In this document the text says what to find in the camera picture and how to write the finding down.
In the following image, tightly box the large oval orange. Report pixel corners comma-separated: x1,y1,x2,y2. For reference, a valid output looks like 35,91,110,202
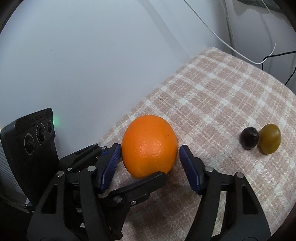
121,115,178,179

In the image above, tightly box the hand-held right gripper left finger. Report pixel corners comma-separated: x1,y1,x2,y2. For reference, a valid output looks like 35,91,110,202
27,143,122,241

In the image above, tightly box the green kiwi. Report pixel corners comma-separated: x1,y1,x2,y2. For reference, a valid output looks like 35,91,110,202
258,124,281,155

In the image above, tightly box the white cable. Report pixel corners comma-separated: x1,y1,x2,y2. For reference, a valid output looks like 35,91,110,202
184,0,277,65

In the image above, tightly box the grey stone windowsill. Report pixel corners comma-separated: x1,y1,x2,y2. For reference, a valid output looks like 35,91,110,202
237,0,277,5

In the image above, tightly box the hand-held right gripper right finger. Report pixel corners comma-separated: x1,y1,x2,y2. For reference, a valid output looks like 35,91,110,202
179,144,271,241

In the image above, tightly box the black cable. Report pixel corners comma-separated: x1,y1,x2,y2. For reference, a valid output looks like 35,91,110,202
262,51,296,71
284,68,296,86

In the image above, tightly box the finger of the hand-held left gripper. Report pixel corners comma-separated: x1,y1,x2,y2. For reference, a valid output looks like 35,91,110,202
59,143,116,175
109,172,168,209

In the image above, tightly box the beige plaid cloth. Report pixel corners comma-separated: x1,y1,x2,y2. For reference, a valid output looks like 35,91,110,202
92,47,296,241

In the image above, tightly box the dark plum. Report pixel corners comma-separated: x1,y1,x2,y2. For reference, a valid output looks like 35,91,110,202
239,127,259,150

